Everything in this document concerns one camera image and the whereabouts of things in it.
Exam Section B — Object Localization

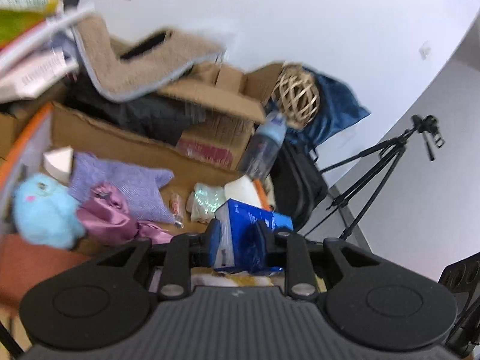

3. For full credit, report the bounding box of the beige fuzzy mat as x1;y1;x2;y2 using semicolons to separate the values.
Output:
73;15;225;103

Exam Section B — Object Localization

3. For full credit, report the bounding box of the small candy wrapper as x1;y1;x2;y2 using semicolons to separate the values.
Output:
170;193;185;228

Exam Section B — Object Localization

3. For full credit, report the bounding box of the black video camera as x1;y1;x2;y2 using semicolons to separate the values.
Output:
411;115;445;162

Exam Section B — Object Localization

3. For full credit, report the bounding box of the blue lid water bottle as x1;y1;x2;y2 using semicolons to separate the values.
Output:
238;111;287;181

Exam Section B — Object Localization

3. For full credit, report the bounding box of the pink satin bow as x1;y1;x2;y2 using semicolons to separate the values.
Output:
76;182;173;246

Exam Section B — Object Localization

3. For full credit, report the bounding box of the white foam cylinder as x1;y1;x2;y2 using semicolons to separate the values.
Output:
224;175;262;208

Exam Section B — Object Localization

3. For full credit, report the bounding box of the purple knitted cloth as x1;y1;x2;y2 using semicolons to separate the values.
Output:
68;152;174;224

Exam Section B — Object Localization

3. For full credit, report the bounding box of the large open cardboard box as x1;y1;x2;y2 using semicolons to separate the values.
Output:
108;35;286;172

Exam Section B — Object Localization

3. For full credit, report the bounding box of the white red board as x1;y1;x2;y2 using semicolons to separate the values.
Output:
0;3;95;76

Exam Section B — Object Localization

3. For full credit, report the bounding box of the red orange cardboard box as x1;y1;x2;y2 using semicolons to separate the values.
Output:
0;101;275;310

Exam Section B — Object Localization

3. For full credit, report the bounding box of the woven rattan ball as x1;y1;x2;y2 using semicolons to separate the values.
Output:
271;64;320;130

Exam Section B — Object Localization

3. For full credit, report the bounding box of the blue velvet cushion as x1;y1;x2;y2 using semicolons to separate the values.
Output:
286;66;370;152

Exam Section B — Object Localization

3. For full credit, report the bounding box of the yellow green snack bag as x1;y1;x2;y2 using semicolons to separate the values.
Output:
0;0;64;50

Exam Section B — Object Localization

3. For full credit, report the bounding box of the black bag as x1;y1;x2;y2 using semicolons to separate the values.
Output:
269;141;328;232

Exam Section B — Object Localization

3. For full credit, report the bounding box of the black camera tripod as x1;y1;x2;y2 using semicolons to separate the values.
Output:
304;128;435;241

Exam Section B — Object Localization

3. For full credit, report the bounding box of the white triangular sponge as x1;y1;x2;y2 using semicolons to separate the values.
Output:
43;146;74;184

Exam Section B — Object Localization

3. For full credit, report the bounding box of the brown box with cutouts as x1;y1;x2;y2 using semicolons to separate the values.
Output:
0;83;68;159

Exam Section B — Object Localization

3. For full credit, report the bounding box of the yellow plush toy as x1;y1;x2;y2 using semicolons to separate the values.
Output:
191;272;274;289

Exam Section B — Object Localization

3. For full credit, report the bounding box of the light blue plush toy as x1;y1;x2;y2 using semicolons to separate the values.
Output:
12;172;86;250

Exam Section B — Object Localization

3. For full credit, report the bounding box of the blue tissue pack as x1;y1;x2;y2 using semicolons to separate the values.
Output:
214;199;294;274

